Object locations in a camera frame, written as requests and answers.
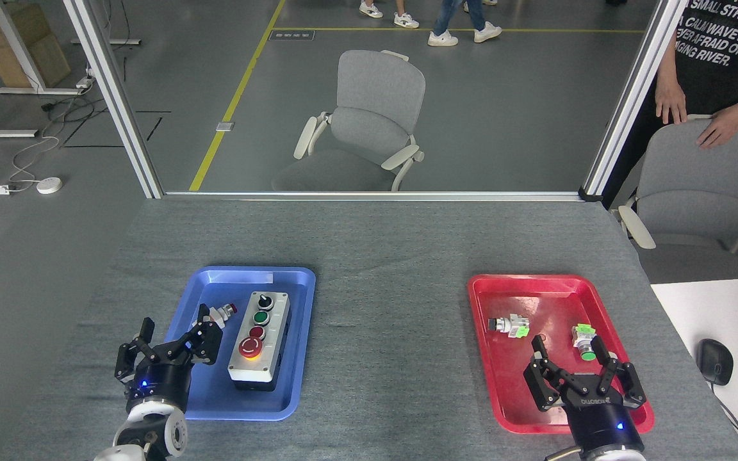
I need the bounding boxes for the white floor cable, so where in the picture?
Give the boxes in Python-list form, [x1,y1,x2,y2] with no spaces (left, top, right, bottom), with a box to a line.
[7,83,91,190]

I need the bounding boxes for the red push button switch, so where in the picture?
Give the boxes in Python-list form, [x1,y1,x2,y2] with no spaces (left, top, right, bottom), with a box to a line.
[209,303,238,328]

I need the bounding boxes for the white side table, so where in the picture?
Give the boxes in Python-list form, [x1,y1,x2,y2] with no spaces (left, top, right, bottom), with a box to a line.
[650,277,738,461]

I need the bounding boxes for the black computer mouse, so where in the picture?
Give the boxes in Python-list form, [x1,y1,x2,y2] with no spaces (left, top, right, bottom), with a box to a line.
[696,339,734,386]

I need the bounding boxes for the grey office chair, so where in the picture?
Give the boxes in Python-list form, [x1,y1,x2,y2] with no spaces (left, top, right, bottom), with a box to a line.
[271,50,426,193]
[618,115,738,282]

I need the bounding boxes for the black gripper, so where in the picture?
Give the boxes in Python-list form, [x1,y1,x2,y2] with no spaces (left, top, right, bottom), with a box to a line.
[523,335,647,457]
[115,303,224,412]

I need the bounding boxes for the black push button switch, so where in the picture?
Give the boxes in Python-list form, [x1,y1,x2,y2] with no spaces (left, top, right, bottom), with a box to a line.
[488,314,530,339]

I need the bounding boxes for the grey four-button control box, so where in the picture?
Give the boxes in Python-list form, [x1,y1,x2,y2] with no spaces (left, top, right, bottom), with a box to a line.
[228,291,291,392]

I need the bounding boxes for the black floor cables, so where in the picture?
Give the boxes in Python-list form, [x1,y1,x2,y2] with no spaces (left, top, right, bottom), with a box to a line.
[41,96,97,127]

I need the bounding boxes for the silver frame post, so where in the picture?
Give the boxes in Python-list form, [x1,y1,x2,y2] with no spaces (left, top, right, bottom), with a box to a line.
[63,0,165,199]
[579,0,689,202]

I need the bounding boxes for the green push button switch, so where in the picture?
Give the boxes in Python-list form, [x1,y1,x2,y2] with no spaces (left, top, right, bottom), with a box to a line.
[571,324,598,362]

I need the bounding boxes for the silver frame crossbar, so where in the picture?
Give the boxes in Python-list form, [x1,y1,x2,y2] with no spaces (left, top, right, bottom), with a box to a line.
[163,191,584,202]

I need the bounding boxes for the red plastic tray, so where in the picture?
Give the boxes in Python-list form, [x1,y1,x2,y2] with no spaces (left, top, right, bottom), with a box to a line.
[468,274,655,435]

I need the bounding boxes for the person's left hand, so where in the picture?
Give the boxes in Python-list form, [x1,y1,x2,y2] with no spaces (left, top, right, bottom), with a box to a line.
[696,106,738,150]

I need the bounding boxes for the black mouse cable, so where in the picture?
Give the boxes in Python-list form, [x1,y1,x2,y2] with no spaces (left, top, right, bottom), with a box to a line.
[712,383,738,461]

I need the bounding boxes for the blue plastic tray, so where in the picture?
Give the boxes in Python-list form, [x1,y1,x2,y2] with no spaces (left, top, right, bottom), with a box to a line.
[164,266,316,421]

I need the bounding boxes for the cardboard box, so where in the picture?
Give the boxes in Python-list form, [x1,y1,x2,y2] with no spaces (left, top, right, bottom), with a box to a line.
[0,3,72,89]

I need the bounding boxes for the person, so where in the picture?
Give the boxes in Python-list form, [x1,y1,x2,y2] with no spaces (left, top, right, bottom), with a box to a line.
[427,0,503,47]
[602,0,738,209]
[359,0,420,29]

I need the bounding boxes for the person's right hand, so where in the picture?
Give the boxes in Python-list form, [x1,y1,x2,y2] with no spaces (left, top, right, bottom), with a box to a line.
[655,80,689,125]

